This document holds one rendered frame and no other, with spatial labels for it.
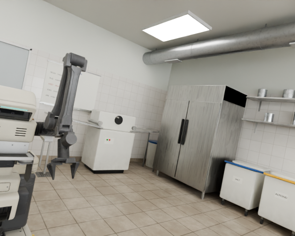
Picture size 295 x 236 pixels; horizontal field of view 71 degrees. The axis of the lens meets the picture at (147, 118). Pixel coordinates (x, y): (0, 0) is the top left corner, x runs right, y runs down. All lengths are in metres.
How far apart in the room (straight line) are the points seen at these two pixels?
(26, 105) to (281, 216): 3.37
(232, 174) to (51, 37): 4.15
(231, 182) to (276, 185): 0.68
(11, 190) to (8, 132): 0.34
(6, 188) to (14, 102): 0.48
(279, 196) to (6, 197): 3.24
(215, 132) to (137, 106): 2.41
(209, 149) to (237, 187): 0.74
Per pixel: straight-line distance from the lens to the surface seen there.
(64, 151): 1.14
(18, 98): 1.29
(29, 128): 1.35
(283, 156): 4.25
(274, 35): 3.60
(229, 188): 3.91
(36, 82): 4.50
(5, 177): 1.42
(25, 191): 1.61
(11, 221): 1.83
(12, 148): 1.34
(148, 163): 5.46
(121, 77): 5.16
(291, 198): 3.58
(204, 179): 3.85
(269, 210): 3.70
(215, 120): 3.77
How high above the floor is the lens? 1.24
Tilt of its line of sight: level
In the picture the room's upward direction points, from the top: 11 degrees clockwise
